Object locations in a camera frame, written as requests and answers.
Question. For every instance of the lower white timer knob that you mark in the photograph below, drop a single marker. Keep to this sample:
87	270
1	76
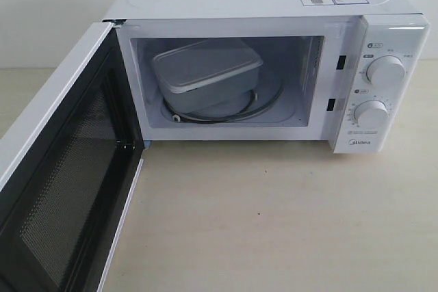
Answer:
371	114

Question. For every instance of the white microwave door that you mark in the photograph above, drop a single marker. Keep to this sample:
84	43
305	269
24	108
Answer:
69	166

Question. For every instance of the upper white control knob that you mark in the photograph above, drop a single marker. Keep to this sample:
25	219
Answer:
385	72

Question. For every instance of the white lidded plastic container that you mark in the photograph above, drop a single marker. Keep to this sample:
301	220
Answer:
206	73

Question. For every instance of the white Midea microwave oven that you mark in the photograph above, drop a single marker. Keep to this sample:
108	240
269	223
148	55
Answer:
313	75

